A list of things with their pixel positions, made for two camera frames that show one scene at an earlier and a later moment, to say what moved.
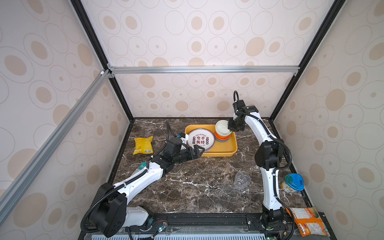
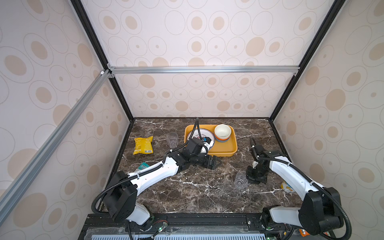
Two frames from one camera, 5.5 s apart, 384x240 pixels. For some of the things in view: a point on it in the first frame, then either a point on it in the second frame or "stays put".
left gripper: [191, 155] → [208, 160]
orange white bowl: [223, 138] stays put
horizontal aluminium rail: [112, 71] stays put
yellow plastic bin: [220, 149] stays put
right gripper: [232, 127] → [251, 179]
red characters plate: [202, 137] stays put
